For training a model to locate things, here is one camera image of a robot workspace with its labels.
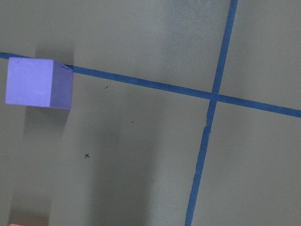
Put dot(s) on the purple foam block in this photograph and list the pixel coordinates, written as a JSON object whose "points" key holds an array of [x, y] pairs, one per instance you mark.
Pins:
{"points": [[39, 82]]}

